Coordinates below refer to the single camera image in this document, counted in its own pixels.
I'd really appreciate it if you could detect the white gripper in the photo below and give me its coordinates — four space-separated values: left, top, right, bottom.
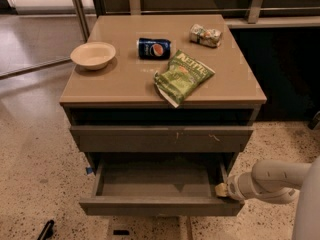
215 172 257 201

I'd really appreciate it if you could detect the grey drawer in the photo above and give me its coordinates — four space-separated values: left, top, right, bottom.
70 125 253 153
80 156 243 216

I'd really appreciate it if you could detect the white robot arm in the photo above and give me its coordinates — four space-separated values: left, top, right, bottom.
215 157 320 240

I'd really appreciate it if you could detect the grey drawer cabinet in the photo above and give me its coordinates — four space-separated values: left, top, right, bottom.
60 15 266 166

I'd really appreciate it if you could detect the grey top drawer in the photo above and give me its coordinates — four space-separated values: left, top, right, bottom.
70 125 253 153

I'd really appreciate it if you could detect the dark object at right edge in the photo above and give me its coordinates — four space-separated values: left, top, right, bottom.
308 111 320 130

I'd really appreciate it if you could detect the green chip bag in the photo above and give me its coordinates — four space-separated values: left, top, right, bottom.
154 50 215 108

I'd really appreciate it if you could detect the white wrapped snack packet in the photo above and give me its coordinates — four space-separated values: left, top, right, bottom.
189 24 222 48

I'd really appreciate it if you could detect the blue pepsi can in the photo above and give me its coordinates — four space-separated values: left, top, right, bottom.
137 38 171 60

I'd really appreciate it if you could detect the black object on floor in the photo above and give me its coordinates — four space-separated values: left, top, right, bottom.
37 220 55 240

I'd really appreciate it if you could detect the cream white bowl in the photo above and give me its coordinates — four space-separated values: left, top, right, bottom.
70 42 116 70

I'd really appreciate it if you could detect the grey metal railing frame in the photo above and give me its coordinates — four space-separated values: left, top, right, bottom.
72 0 320 38

